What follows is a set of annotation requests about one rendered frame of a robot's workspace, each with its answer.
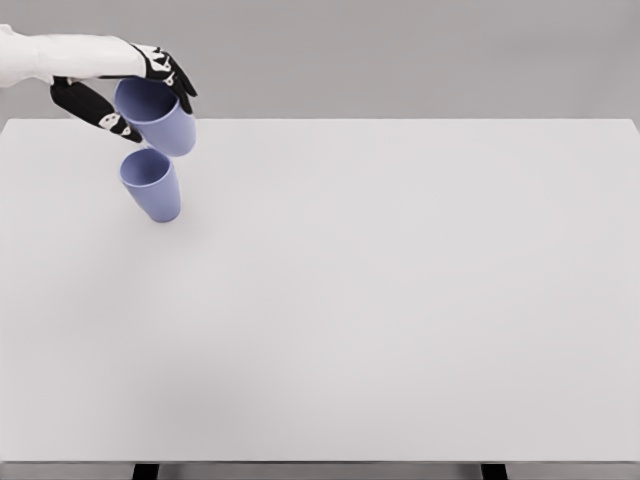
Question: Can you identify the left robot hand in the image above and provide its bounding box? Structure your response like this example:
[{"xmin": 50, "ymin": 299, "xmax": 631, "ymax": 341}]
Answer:
[{"xmin": 33, "ymin": 33, "xmax": 199, "ymax": 145}]

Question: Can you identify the blue plastic cup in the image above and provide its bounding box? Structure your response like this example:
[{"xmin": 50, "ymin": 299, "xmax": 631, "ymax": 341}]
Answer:
[
  {"xmin": 113, "ymin": 76, "xmax": 197, "ymax": 158},
  {"xmin": 117, "ymin": 147, "xmax": 181, "ymax": 225}
]

